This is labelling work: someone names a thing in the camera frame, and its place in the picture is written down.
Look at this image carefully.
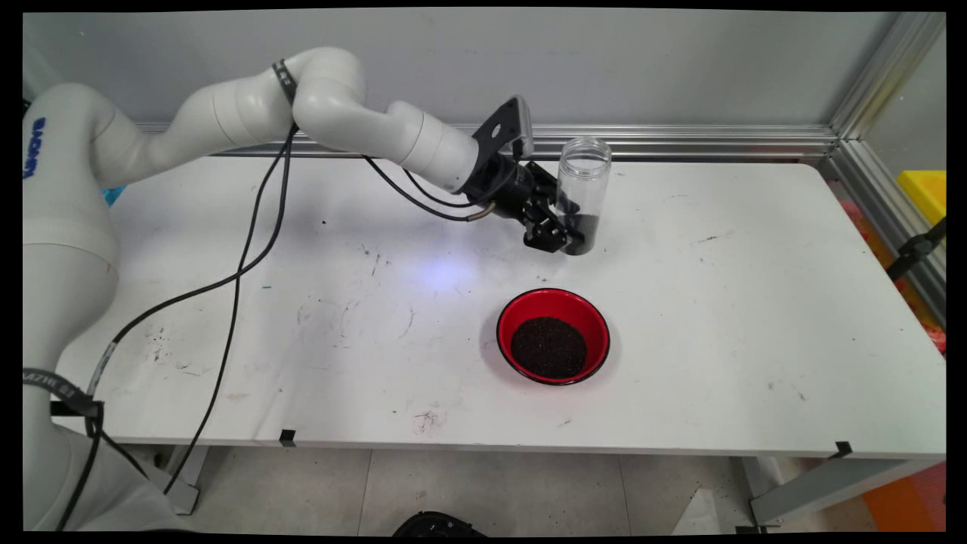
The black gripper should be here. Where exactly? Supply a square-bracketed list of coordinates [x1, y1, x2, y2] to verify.
[461, 151, 588, 255]

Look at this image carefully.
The clear plastic jar with seeds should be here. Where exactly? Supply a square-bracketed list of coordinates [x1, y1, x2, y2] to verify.
[556, 136, 613, 258]

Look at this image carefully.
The red bowl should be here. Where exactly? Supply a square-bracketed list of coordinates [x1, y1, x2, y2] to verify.
[496, 287, 611, 386]

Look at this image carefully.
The black seed pile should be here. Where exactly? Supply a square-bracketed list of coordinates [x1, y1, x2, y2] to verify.
[511, 317, 588, 381]

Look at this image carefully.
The pink block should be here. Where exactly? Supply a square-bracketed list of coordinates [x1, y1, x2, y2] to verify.
[840, 198, 870, 236]

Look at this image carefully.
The black round floor object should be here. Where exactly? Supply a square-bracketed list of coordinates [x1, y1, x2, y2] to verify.
[393, 512, 484, 537]

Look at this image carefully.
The yellow storage box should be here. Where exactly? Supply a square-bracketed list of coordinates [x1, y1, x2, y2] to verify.
[896, 171, 947, 226]

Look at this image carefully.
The grey metal table leg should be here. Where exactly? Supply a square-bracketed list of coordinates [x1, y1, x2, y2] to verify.
[155, 446, 209, 516]
[744, 456, 945, 527]

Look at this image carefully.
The orange floor box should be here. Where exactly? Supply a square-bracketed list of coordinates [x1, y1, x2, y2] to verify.
[861, 461, 947, 531]

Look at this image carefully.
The black cable with metal plug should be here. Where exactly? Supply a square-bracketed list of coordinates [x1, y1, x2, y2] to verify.
[57, 121, 497, 533]

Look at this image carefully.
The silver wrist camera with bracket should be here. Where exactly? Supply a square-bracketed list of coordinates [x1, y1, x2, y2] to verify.
[471, 95, 535, 161]

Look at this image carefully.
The long aluminium frame rail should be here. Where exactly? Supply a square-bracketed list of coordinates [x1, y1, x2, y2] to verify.
[136, 123, 839, 162]

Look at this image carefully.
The black velcro cable strap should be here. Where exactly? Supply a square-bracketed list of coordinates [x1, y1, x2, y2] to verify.
[272, 59, 298, 105]

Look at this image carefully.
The black camera cable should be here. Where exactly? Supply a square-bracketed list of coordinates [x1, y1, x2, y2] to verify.
[162, 125, 492, 496]

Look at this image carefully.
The short aluminium frame rail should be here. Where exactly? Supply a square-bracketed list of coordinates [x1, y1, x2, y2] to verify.
[827, 140, 947, 329]

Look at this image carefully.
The aluminium frame corner post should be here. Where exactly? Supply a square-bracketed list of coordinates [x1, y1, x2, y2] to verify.
[829, 11, 947, 141]

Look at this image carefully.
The black printed cable strap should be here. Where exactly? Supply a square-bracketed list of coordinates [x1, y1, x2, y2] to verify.
[23, 368, 104, 418]

